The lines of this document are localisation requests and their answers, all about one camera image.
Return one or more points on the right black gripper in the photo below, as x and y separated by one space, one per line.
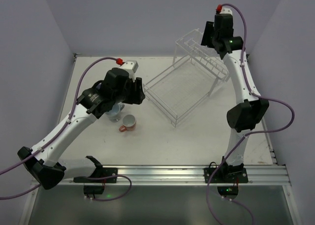
208 34

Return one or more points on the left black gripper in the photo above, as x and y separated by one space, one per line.
134 91

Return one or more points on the coral orange mug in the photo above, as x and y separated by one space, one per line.
128 123

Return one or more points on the pale grey footed cup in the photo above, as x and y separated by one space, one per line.
115 113

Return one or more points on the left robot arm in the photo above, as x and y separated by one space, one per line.
43 161

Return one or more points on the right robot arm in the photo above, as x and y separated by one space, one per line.
249 108

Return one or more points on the clear acrylic dish rack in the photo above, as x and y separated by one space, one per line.
195 73

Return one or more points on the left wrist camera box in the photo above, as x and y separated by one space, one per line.
130 66

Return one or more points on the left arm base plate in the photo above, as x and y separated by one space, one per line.
98 172

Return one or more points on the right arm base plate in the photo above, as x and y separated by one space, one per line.
226 174

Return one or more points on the aluminium mounting rail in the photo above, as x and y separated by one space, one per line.
150 175

